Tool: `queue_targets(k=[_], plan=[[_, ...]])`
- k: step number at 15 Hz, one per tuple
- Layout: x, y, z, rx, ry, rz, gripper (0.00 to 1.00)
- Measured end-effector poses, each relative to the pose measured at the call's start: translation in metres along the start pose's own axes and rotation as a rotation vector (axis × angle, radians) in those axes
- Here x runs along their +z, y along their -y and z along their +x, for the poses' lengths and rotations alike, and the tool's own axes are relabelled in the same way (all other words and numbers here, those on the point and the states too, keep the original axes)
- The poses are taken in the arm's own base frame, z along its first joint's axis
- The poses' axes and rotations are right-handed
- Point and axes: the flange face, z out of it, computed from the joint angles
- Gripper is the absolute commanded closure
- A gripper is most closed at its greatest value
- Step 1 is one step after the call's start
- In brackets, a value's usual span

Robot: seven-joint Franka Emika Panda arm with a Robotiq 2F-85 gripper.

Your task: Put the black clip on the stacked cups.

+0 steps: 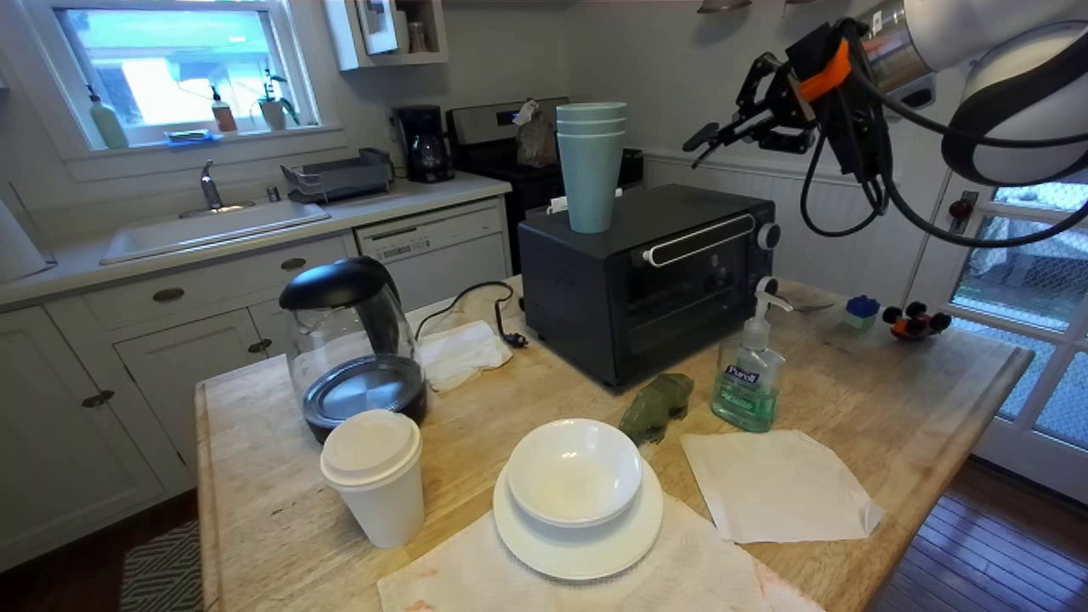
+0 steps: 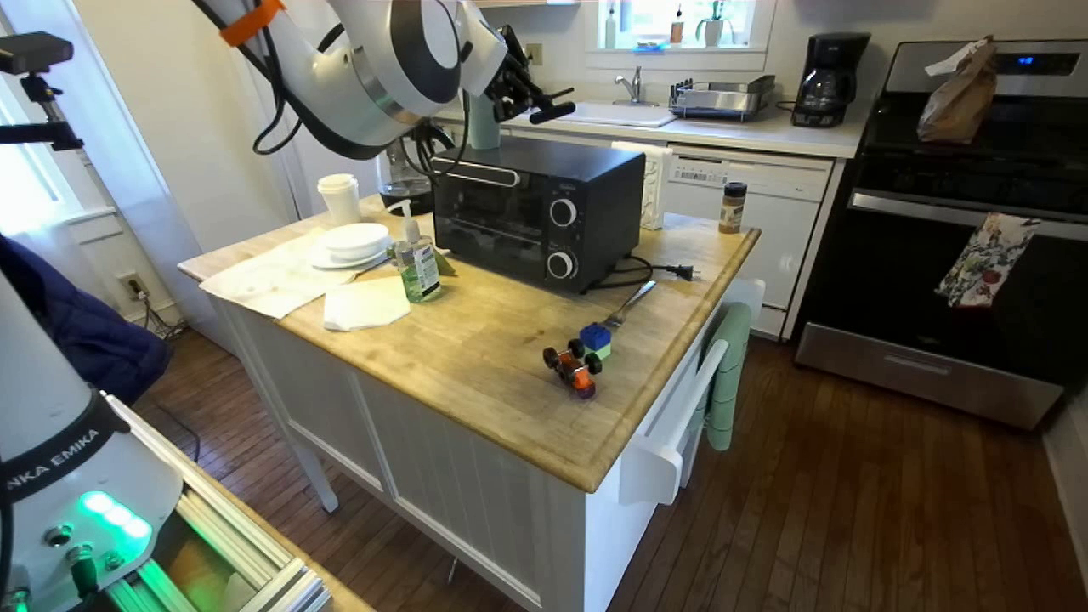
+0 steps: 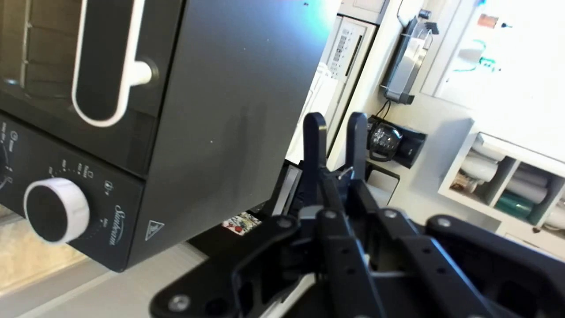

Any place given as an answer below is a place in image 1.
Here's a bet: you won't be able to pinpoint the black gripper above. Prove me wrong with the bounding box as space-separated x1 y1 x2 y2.
704 51 821 155

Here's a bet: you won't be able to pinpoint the teal plastic cup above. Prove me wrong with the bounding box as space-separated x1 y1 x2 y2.
553 97 627 118
553 112 627 131
553 124 627 237

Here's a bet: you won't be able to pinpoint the brown paper bag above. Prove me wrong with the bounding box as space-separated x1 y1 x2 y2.
511 94 559 169

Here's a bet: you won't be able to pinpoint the small blue green toy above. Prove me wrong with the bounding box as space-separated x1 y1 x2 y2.
842 292 885 334

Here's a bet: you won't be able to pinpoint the black toaster oven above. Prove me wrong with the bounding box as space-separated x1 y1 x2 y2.
516 180 781 394

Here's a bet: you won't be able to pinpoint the white glass pane door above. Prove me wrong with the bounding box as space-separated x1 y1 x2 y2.
903 165 1088 508

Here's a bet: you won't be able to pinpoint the black steel kitchen stove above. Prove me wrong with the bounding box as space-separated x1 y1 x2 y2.
440 94 648 274

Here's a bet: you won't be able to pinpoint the green plush toy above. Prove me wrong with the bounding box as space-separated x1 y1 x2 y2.
617 372 698 448

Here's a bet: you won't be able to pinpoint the black coffee maker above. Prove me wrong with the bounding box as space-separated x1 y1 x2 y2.
386 102 454 188

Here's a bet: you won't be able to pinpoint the white dishwasher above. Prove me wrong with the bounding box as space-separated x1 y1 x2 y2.
354 193 514 315

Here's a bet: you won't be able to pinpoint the crumpled white cloth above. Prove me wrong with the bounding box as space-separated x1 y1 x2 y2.
411 315 516 399

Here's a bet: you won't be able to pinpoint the folded white napkin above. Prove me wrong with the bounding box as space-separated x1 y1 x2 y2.
675 424 888 547

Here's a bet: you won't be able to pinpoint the white ceramic bowl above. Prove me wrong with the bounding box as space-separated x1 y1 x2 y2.
503 415 645 538

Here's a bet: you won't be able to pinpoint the grey dish rack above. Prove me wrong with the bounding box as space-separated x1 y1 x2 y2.
279 146 400 207

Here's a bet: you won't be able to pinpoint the stack of white plates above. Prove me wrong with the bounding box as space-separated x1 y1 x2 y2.
489 453 667 585

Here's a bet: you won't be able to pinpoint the glass electric kettle black lid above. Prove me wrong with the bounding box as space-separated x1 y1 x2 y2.
275 255 432 444

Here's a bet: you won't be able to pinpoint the small red bottle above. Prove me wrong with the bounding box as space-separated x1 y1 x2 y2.
206 80 241 136

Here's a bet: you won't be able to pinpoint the white paper cup with lid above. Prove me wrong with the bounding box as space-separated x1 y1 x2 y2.
316 409 427 553

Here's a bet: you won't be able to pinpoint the chrome sink faucet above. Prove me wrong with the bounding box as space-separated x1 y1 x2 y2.
180 155 256 222

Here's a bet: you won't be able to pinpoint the large white paper towel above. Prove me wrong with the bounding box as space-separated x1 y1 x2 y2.
375 488 826 612

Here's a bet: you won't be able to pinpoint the white kitchen sink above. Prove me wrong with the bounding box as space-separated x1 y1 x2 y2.
97 198 333 270

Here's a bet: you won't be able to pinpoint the blue sponge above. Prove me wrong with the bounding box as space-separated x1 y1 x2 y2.
155 126 224 154

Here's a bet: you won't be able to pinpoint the kitchen window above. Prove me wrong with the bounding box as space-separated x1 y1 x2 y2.
20 0 344 155

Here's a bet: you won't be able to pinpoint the white kitchen island wooden top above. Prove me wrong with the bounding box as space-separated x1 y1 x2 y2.
192 273 1035 612

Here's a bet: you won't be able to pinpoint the white counter cabinets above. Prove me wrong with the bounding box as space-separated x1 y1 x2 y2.
0 169 516 576

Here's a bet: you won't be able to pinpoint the white green soap bottle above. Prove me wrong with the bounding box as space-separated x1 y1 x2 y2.
84 80 132 155

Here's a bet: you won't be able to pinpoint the grey patterned rug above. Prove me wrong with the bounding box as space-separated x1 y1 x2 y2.
114 518 209 612

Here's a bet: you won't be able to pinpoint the orange cable strap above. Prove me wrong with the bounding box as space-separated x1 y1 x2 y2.
788 37 857 108

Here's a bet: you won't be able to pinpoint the black power cord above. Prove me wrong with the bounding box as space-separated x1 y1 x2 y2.
409 279 530 351

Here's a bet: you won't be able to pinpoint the white wall shelf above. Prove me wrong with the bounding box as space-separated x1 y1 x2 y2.
319 0 452 75

